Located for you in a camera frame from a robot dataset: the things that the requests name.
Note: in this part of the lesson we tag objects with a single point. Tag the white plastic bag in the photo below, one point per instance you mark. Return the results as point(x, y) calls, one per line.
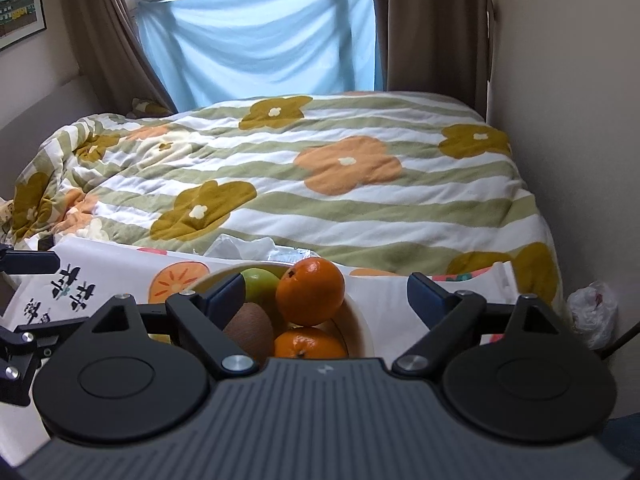
point(592, 315)

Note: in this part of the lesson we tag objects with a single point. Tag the light blue window cloth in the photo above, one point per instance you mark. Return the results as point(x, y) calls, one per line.
point(260, 35)

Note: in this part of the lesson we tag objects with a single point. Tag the clear plastic wrapper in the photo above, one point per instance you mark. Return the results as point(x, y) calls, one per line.
point(250, 247)

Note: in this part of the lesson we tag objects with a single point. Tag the brown curtain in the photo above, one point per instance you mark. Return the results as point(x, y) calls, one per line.
point(105, 35)
point(430, 25)

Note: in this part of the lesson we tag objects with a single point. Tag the floral striped blanket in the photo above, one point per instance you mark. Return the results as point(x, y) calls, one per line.
point(350, 210)

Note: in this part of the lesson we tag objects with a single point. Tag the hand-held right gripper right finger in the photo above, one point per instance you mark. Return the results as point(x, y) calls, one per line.
point(425, 292)

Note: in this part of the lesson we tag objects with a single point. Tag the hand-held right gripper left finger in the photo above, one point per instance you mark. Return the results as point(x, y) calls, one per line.
point(227, 292)

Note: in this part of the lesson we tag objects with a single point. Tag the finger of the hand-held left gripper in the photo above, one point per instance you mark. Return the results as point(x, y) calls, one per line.
point(30, 345)
point(30, 262)

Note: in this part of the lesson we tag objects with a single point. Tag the dark blue cloth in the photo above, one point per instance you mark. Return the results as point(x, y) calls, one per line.
point(622, 435)

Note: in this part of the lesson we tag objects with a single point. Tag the large green apple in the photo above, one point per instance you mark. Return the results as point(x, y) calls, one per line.
point(260, 285)

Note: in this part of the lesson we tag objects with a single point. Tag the brown kiwi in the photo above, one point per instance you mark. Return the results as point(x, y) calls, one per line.
point(250, 330)

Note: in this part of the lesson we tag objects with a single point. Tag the floral pillow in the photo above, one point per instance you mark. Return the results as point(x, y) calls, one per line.
point(150, 106)

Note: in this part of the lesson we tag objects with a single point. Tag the orange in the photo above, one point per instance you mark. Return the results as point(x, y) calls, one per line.
point(310, 345)
point(310, 292)

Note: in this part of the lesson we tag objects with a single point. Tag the white fruit print tablecloth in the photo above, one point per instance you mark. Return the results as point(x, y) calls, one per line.
point(125, 270)

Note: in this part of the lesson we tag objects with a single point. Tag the yellow cartoon bowl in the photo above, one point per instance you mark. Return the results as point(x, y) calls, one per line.
point(357, 325)

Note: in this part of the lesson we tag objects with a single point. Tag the framed wall poster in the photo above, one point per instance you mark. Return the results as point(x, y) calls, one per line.
point(20, 0)

